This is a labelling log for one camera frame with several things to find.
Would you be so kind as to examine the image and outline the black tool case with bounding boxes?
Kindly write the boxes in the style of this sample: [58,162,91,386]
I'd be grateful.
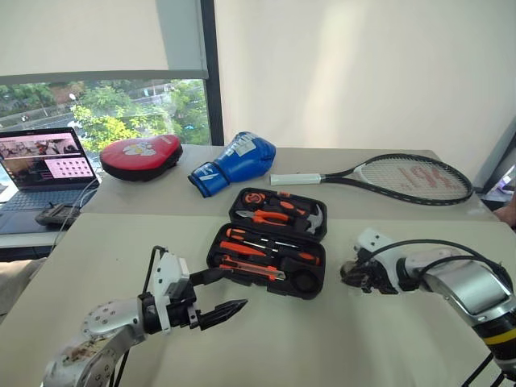
[206,186,329,301]

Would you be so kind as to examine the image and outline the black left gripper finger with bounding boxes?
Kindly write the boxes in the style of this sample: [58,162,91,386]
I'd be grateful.
[197,298,249,332]
[189,268,235,287]

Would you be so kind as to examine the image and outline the black orange screwdriver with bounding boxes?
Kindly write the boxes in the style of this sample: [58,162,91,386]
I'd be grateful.
[225,227,300,249]
[257,245,323,266]

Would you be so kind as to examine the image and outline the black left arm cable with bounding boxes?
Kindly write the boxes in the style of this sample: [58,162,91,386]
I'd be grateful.
[107,244,169,387]

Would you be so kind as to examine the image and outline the blue boxing glove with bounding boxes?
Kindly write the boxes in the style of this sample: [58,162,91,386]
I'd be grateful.
[187,130,278,199]

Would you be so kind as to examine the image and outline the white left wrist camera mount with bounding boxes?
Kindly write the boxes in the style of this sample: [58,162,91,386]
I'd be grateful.
[150,251,191,336]

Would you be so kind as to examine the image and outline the black window frame post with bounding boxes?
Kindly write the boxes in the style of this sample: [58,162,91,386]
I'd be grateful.
[200,0,225,147]

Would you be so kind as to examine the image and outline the black tennis racket white grip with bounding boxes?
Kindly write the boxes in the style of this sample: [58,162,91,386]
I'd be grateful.
[268,152,475,207]

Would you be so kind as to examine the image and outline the white roller blind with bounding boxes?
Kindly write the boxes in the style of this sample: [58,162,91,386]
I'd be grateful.
[0,0,210,86]
[213,0,516,186]

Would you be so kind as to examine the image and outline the white laptop cable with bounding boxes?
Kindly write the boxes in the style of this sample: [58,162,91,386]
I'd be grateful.
[54,180,101,245]

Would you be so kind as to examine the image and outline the open grey laptop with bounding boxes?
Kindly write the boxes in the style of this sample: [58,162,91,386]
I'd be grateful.
[0,127,102,235]

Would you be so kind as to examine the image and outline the grey framed monitor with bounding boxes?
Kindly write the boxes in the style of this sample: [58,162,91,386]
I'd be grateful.
[472,127,516,197]

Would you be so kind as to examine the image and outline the red boxing focus pad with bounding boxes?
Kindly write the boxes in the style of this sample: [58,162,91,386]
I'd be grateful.
[99,134,184,183]

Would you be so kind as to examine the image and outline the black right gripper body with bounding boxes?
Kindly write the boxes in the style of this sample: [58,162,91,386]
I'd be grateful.
[356,249,399,296]

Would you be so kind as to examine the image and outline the orange black tape measure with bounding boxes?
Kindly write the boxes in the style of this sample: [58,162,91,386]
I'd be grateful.
[242,191,266,208]

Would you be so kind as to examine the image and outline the orange black utility knife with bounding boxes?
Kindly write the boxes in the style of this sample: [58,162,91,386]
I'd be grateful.
[218,255,287,281]

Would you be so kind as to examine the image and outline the steel claw hammer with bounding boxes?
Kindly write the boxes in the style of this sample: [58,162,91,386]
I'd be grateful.
[305,204,326,235]

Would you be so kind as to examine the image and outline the black handheld controller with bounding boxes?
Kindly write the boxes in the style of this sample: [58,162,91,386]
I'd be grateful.
[34,202,82,228]

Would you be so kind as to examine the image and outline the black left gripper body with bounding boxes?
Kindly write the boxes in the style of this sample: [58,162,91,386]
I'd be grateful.
[164,277,203,332]

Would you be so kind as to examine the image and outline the orange handled pliers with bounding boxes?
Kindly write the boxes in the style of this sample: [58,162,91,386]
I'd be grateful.
[235,209,293,226]

